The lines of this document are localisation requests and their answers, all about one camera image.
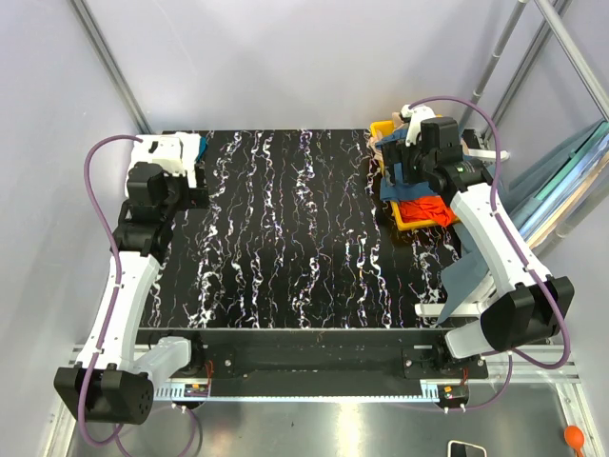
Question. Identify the yellow plastic bin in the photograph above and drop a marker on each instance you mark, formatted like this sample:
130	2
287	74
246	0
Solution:
412	206

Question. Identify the folded teal t-shirt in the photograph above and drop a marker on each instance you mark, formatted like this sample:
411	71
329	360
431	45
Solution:
202	149

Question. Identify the orange t-shirt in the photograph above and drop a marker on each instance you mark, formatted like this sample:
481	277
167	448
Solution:
426	212

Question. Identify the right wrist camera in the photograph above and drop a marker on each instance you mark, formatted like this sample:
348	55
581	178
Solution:
413	117

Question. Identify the aluminium frame rail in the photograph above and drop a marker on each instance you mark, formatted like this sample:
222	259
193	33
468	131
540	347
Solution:
498	365

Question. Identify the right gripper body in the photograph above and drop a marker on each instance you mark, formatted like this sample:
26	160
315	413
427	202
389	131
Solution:
415	163

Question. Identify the orange spoon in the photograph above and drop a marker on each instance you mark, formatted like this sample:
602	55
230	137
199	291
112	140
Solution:
574	438

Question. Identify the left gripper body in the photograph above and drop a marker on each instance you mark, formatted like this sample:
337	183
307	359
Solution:
182	197

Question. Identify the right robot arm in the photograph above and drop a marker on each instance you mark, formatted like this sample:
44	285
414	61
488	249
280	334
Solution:
531	302

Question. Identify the blue t-shirt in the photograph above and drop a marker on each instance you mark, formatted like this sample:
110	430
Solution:
400	191

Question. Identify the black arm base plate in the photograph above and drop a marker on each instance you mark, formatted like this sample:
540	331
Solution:
322	364

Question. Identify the smartphone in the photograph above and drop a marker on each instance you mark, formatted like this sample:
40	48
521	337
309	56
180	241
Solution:
463	449

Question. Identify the beige t-shirt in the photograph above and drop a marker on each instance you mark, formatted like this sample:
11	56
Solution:
384	132

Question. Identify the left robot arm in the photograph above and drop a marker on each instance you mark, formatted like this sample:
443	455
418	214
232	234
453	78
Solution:
119	304

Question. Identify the folded white t-shirt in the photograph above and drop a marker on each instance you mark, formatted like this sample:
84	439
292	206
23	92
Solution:
179	155

